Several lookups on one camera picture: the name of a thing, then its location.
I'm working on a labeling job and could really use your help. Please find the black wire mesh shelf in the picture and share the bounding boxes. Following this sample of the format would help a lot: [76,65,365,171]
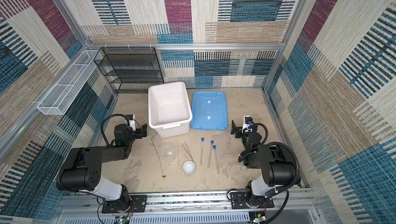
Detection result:
[93,47,164,94]

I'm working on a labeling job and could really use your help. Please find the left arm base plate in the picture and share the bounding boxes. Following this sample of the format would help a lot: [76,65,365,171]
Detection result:
[101,195,147,214]

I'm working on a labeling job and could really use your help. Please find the clear glass flask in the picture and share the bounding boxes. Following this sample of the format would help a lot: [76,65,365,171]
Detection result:
[159,143,177,163]

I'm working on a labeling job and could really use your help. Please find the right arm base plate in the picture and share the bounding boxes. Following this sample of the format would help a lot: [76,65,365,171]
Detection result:
[226,189,274,209]

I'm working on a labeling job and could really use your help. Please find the blue plastic lid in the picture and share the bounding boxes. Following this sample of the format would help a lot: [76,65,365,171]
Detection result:
[190,91,229,131]

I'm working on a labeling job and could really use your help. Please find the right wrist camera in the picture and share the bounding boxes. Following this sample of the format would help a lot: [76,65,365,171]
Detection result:
[242,115,254,132]

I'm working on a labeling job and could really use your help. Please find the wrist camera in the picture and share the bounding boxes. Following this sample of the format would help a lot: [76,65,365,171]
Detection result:
[242,115,254,132]
[126,114,136,131]

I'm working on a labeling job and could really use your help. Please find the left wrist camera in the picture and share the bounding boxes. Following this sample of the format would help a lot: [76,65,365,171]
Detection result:
[126,114,136,131]

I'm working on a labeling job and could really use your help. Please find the white ceramic crucible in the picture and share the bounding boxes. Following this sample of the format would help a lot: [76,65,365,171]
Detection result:
[182,161,196,174]

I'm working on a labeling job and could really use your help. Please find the long metal spatula rod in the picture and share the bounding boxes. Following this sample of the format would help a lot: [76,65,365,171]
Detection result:
[151,139,166,178]

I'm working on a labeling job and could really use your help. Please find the metal tweezers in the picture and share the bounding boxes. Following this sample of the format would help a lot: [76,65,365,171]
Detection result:
[181,142,194,162]

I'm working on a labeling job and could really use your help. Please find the white wire mesh basket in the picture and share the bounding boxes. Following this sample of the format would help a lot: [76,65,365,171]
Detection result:
[37,50,102,115]

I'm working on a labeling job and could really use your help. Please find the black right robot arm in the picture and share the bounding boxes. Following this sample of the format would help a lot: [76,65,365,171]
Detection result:
[231,116,301,208]

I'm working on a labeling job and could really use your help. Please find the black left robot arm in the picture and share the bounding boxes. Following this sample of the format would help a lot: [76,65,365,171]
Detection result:
[56,114,147,213]

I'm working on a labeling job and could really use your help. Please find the white plastic bin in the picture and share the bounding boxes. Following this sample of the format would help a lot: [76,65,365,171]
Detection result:
[148,81,192,138]

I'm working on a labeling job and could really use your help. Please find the aluminium mounting rail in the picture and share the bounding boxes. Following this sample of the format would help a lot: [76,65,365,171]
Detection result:
[55,188,316,218]

